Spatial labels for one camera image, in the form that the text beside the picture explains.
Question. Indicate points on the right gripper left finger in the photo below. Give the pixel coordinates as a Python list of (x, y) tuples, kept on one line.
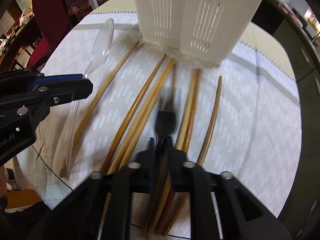
[(100, 207)]

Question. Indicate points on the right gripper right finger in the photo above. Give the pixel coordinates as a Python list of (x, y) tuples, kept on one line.
[(221, 207)]

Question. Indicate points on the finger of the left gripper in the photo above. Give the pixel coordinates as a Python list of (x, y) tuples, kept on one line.
[(62, 89)]

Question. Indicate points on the clear plastic spoon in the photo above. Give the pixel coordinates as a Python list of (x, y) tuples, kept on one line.
[(100, 51)]

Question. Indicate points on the short wooden chopstick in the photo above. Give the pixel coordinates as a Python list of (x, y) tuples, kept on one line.
[(163, 172)]

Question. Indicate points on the curved wooden chopstick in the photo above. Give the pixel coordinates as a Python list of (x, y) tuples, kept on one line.
[(200, 161)]

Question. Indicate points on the light wooden chopstick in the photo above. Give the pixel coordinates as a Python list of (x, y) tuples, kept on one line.
[(148, 126), (125, 151)]

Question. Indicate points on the dark patterned wooden chopstick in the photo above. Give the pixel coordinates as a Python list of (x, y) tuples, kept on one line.
[(128, 117)]

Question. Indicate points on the black plastic fork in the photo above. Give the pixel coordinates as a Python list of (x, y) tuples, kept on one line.
[(164, 125)]

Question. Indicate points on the green lower cabinets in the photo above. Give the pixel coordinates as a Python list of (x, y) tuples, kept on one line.
[(303, 202)]

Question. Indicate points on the red wooden chair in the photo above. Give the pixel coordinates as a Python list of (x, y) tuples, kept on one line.
[(54, 23)]

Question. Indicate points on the white patterned tea towel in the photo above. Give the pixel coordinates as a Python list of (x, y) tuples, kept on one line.
[(258, 132)]

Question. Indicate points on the white slotted utensil holder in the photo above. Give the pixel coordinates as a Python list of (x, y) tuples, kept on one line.
[(207, 29)]

